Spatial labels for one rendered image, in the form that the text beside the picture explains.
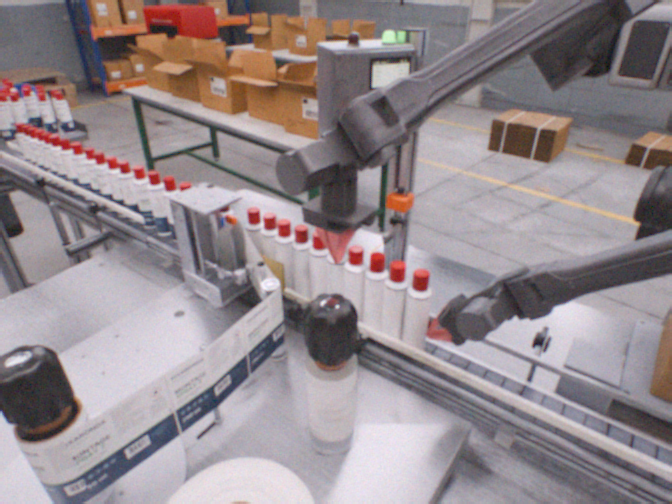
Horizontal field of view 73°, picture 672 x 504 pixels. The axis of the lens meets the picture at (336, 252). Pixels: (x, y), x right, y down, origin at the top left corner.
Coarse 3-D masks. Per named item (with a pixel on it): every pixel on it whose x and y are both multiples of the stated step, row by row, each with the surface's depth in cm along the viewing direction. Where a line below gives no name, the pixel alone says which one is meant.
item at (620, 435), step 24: (168, 240) 140; (408, 360) 97; (456, 360) 97; (456, 384) 91; (504, 384) 91; (504, 408) 86; (552, 408) 86; (576, 408) 86; (552, 432) 82; (600, 432) 82; (624, 432) 82; (600, 456) 78; (648, 456) 78
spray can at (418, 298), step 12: (420, 276) 88; (408, 288) 92; (420, 288) 89; (408, 300) 91; (420, 300) 89; (408, 312) 92; (420, 312) 91; (408, 324) 94; (420, 324) 93; (408, 336) 95; (420, 336) 95; (420, 348) 97
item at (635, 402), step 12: (504, 348) 89; (516, 348) 88; (528, 360) 87; (540, 360) 86; (552, 372) 85; (564, 372) 83; (588, 384) 81; (600, 384) 81; (612, 396) 80; (624, 396) 78; (648, 408) 77; (660, 408) 76
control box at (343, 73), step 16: (320, 48) 84; (336, 48) 79; (352, 48) 80; (368, 48) 81; (384, 48) 82; (400, 48) 82; (320, 64) 86; (336, 64) 80; (352, 64) 80; (368, 64) 81; (320, 80) 87; (336, 80) 81; (352, 80) 82; (368, 80) 83; (320, 96) 89; (336, 96) 82; (352, 96) 83; (320, 112) 91; (336, 112) 84; (320, 128) 93; (400, 144) 93
